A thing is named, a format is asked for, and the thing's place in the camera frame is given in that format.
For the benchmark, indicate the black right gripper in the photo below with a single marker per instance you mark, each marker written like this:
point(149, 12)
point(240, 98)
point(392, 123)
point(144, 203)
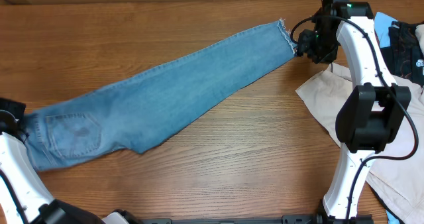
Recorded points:
point(303, 46)

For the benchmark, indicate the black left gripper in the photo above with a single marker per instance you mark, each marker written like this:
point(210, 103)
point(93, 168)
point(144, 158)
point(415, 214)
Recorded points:
point(17, 110)

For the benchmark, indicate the light blue denim jeans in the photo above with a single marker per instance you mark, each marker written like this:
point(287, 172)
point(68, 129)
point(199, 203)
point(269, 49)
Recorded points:
point(147, 109)

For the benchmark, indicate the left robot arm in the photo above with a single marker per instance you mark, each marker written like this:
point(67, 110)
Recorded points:
point(24, 198)

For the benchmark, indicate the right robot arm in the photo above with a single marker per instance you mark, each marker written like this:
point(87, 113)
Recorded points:
point(372, 114)

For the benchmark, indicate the light blue garment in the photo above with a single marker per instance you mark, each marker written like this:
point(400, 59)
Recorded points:
point(382, 23)

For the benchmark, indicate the dark navy printed garment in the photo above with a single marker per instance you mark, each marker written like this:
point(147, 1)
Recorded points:
point(403, 57)

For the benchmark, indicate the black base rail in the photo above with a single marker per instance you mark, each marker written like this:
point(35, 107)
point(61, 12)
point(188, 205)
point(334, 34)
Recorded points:
point(285, 219)

